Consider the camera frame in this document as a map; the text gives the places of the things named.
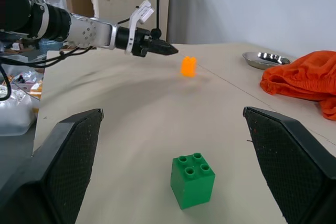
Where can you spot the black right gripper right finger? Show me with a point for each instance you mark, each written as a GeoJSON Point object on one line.
{"type": "Point", "coordinates": [291, 166]}

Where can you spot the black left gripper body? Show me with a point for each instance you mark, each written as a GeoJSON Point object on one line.
{"type": "Point", "coordinates": [140, 42]}

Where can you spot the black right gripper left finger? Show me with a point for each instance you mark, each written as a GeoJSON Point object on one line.
{"type": "Point", "coordinates": [65, 161]}

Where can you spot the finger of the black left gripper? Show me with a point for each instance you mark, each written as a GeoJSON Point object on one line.
{"type": "Point", "coordinates": [161, 43]}
{"type": "Point", "coordinates": [164, 51]}

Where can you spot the orange toy brick cube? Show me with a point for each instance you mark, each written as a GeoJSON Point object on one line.
{"type": "Point", "coordinates": [188, 67]}

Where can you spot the black stand pole with ball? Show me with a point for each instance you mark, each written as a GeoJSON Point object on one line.
{"type": "Point", "coordinates": [158, 6]}

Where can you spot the clear plastic bag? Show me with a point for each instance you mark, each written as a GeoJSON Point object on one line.
{"type": "Point", "coordinates": [13, 113]}

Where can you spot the orange cloth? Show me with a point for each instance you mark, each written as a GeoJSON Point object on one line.
{"type": "Point", "coordinates": [304, 79]}

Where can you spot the steel bowl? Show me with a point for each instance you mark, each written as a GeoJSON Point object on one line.
{"type": "Point", "coordinates": [262, 61]}

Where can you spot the green toy brick cube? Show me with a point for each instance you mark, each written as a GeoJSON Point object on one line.
{"type": "Point", "coordinates": [193, 184]}

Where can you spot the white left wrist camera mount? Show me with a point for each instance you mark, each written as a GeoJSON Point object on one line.
{"type": "Point", "coordinates": [143, 12]}

